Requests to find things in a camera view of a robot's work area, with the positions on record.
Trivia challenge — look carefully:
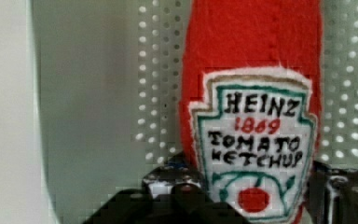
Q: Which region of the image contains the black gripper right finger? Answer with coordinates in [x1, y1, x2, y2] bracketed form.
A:
[305, 161, 358, 224]

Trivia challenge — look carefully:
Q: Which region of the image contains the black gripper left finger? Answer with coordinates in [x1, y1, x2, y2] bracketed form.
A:
[82, 153, 249, 224]

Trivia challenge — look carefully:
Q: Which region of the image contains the red plush ketchup bottle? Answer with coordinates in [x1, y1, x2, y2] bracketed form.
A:
[180, 0, 322, 224]

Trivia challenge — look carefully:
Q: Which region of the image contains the green oval strainer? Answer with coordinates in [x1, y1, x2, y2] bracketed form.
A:
[30, 0, 358, 224]

